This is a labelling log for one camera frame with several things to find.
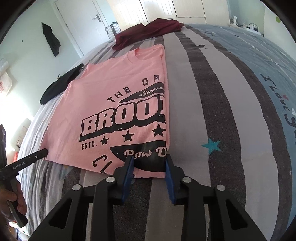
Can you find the person's left hand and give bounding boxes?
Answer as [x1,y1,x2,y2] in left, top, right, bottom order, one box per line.
[1,180,27,222]

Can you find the black garment on bed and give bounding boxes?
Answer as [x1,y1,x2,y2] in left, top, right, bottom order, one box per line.
[40,64,84,105]

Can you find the items on far shelf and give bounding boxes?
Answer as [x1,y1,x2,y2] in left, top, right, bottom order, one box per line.
[229,16,264,35]

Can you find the white door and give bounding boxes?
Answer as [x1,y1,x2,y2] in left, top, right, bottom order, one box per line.
[51,0,109,57]

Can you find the black clothing hanging on wall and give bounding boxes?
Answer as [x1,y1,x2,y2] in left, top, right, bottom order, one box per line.
[42,23,61,57]

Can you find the white tote bag on wall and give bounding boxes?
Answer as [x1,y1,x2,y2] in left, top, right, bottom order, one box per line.
[0,71,13,97]

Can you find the pink printed t-shirt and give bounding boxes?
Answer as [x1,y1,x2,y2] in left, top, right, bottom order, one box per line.
[41,44,170,178]

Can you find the striped grey bed cover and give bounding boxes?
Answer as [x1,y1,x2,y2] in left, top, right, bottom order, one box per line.
[18,25,295,240]

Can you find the maroon garment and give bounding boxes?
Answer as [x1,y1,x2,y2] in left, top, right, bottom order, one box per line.
[112,18,184,51]

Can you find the wire basket rack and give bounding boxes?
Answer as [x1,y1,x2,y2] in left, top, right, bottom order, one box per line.
[105,21,121,40]

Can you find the white wardrobe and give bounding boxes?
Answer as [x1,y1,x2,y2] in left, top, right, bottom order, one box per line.
[140,0,206,24]

